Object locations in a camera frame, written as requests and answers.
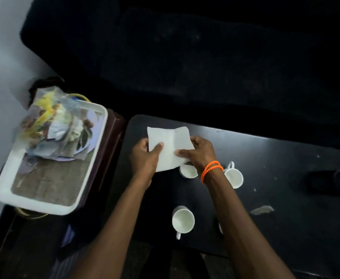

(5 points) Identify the person's right hand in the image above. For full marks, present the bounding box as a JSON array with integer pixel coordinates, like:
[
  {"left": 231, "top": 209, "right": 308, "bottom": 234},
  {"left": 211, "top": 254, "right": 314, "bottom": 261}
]
[{"left": 175, "top": 135, "right": 218, "bottom": 175}]

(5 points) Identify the person's left hand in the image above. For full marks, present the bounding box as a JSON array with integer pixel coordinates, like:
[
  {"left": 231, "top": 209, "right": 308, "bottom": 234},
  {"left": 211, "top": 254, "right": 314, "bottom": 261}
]
[{"left": 129, "top": 138, "right": 164, "bottom": 182}]

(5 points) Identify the white paper napkin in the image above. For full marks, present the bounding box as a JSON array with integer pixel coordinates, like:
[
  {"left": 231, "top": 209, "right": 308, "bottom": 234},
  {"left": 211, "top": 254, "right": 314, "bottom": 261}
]
[{"left": 147, "top": 127, "right": 195, "bottom": 173}]

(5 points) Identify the person's right forearm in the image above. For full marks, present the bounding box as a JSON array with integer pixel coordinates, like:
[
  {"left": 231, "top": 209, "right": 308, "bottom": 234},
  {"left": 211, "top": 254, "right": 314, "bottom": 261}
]
[{"left": 204, "top": 168, "right": 297, "bottom": 279}]

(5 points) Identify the person's left forearm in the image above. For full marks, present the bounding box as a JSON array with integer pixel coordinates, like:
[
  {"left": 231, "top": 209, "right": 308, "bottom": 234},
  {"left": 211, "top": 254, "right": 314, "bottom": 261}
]
[{"left": 70, "top": 174, "right": 154, "bottom": 279}]

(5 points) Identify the dark red wooden stool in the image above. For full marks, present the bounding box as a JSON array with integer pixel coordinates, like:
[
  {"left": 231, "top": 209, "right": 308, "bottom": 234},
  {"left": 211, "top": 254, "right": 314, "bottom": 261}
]
[{"left": 71, "top": 109, "right": 126, "bottom": 212}]

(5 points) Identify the black sofa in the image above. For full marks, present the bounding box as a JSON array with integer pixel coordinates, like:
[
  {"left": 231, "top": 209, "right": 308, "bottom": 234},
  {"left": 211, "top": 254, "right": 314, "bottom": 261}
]
[{"left": 20, "top": 0, "right": 340, "bottom": 151}]

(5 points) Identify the torn paper scrap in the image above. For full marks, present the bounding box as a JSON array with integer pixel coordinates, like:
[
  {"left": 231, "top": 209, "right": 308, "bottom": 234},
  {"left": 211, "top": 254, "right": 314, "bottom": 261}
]
[{"left": 250, "top": 205, "right": 275, "bottom": 215}]

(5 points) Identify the white plastic tray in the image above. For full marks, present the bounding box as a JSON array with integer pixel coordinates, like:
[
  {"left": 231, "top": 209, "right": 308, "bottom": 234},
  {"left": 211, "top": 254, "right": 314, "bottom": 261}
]
[{"left": 0, "top": 99, "right": 109, "bottom": 216}]

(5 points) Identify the clear plastic bag of scraps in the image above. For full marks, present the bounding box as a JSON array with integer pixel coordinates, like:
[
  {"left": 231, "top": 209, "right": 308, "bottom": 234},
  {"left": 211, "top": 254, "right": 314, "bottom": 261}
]
[{"left": 18, "top": 86, "right": 95, "bottom": 162}]

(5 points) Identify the dark round container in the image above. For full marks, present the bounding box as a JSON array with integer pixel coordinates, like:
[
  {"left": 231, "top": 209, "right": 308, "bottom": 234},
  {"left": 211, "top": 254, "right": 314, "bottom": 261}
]
[{"left": 310, "top": 169, "right": 340, "bottom": 198}]

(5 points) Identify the orange bead bracelet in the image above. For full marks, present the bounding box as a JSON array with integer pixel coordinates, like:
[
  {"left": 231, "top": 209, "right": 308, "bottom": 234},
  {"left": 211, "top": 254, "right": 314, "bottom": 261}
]
[{"left": 200, "top": 160, "right": 224, "bottom": 183}]

